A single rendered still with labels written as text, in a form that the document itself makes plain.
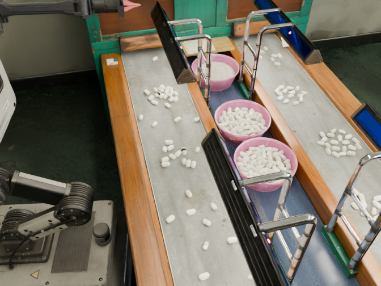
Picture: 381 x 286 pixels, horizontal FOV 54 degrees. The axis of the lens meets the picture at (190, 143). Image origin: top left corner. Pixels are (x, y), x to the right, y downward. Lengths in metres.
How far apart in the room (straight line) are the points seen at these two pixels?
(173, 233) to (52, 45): 2.22
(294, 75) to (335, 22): 1.77
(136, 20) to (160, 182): 1.04
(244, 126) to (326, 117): 0.41
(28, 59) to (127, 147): 1.86
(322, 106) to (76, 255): 1.35
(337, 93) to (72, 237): 1.46
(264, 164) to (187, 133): 0.38
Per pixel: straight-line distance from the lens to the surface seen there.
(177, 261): 1.35
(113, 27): 2.24
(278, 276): 0.93
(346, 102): 2.02
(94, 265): 1.69
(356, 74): 3.73
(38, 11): 1.84
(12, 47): 3.32
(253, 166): 1.62
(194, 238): 1.39
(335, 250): 1.50
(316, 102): 2.02
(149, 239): 1.37
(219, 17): 2.34
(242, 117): 1.84
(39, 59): 3.35
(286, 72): 2.19
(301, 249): 1.17
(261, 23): 2.41
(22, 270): 1.77
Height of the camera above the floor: 1.94
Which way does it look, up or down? 45 degrees down
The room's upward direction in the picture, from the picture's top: straight up
